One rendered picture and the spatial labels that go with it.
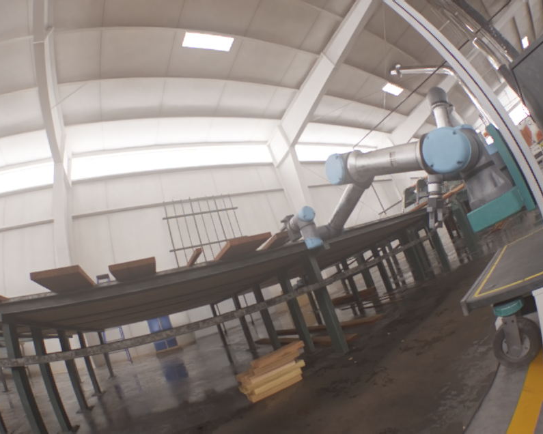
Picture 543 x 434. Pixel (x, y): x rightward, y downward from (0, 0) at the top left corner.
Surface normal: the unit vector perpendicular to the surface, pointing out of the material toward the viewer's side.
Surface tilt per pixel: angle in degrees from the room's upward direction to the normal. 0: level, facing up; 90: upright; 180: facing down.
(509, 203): 90
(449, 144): 93
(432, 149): 93
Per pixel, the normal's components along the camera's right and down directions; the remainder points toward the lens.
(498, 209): -0.85, 0.15
